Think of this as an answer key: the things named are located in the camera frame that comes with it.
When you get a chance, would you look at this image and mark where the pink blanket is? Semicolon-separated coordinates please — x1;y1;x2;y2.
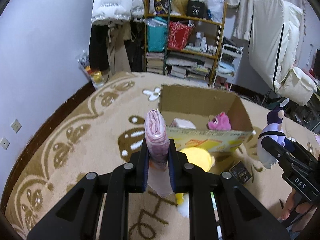
144;109;172;198

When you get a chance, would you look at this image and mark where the yellow plush toy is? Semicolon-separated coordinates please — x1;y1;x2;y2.
180;147;215;172

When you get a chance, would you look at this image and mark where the pink roll plush pillow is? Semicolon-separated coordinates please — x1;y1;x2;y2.
170;118;196;129

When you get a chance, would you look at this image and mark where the purple haired doll plush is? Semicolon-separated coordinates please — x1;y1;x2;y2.
257;98;294;169

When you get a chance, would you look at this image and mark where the cardboard box with yellow print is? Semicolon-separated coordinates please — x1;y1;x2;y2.
158;85;253;152

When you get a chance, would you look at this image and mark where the pink bear plush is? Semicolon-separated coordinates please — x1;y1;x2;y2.
207;112;232;131

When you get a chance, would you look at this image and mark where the dark purple small box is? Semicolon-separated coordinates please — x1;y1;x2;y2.
229;161;252;185

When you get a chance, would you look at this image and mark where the white fluffy pompom plush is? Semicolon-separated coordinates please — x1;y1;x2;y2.
175;193;189;218

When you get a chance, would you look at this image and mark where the person right hand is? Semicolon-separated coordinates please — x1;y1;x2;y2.
280;189;317;222

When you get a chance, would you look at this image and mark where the cream armchair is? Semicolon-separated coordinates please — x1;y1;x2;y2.
277;67;317;106

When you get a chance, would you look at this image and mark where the plastic bag with yellow toy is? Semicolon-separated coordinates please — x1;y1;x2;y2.
77;50;105;90

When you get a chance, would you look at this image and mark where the stack of books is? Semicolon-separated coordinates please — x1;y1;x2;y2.
146;52;164;75

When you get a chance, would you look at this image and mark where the wooden shelf rack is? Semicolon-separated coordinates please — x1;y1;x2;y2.
157;2;227;86

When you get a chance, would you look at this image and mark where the white rolling cart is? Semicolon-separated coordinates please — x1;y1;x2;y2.
213;44;244;91

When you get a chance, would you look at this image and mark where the red gift bag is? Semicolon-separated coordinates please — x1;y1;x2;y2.
168;21;194;50

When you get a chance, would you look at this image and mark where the teal storage bag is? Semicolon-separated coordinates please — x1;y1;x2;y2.
145;17;167;53

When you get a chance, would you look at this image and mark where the white folded mattress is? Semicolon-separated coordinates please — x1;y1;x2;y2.
248;0;303;92

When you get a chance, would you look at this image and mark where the black box labelled 40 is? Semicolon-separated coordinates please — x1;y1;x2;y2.
186;0;205;18

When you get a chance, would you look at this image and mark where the blonde wig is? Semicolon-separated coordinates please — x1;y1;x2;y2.
171;0;189;16

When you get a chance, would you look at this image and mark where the white puffer jacket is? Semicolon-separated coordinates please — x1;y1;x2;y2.
91;0;144;27

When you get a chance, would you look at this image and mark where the wall socket upper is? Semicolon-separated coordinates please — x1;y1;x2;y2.
11;119;22;133

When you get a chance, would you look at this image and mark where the wall socket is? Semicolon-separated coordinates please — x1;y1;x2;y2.
11;119;22;133
0;137;10;151

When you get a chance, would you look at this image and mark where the wall socket lower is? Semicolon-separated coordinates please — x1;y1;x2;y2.
0;137;10;151

